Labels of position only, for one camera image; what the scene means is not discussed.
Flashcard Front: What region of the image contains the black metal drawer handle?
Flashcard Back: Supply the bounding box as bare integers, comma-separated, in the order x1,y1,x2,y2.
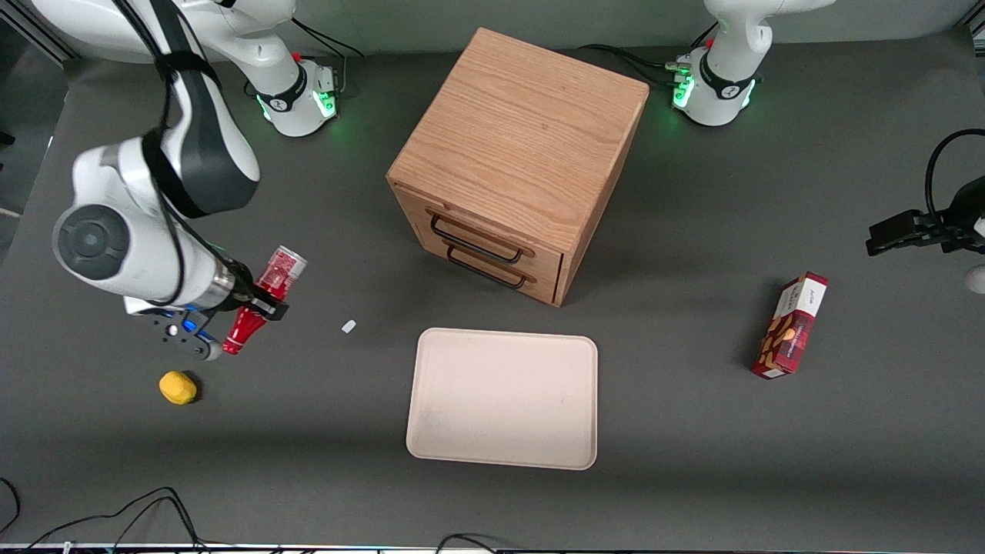
446,245,531,291
429,213,525,265

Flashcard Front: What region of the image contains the yellow lemon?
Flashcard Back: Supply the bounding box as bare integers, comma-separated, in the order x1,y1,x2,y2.
159,371,199,406

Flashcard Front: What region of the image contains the black looped floor cable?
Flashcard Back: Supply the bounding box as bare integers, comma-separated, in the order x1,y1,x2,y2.
23,486,210,552

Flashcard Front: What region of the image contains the black left base cable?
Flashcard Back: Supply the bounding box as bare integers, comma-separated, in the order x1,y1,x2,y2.
577,23,720,90

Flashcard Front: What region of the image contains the black right base cable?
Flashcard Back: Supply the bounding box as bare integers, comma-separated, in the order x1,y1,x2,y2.
291,14,364,59

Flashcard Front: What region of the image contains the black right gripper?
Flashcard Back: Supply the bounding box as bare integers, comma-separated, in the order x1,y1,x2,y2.
222,262,291,322

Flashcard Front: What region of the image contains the black base cable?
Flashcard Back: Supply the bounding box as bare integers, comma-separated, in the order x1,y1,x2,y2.
291,14,364,59
577,23,720,90

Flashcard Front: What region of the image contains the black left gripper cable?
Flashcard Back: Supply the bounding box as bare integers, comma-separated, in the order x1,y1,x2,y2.
925,128,985,225

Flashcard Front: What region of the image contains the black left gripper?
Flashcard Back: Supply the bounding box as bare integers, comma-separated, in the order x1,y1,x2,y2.
866,176,985,257

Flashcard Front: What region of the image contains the red coke bottle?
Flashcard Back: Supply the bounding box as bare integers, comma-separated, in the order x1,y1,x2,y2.
222,245,309,356

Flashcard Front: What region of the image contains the beige plastic tray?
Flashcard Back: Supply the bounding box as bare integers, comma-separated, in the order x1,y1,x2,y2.
406,328,599,471

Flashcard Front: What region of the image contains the wooden drawer cabinet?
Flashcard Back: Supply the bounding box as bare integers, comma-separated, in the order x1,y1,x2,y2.
386,27,650,309

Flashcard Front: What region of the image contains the black short edge cable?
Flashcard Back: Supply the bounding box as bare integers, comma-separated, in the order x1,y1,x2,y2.
435,532,503,554

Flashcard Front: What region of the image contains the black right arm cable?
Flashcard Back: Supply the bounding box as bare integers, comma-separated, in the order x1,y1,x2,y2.
112,0,255,309

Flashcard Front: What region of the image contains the black curved edge cable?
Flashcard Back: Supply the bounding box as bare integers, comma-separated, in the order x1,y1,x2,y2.
0,477,22,536

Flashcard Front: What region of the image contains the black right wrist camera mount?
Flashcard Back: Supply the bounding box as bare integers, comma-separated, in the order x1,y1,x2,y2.
145,306,225,362

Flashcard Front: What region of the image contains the red snack box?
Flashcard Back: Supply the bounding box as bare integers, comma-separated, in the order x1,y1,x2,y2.
752,272,830,379

